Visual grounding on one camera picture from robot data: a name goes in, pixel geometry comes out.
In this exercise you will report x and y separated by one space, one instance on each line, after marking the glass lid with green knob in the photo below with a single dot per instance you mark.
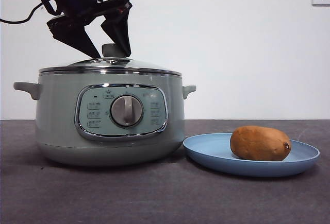
134 65

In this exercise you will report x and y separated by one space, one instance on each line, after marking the brown potato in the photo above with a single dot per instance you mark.
260 142

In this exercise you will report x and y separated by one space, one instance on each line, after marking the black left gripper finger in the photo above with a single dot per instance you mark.
74 34
119 31

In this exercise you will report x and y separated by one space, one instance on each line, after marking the blue round plate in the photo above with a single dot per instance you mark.
206 146

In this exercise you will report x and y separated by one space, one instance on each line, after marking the pale green electric steamer pot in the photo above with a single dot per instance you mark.
59 110

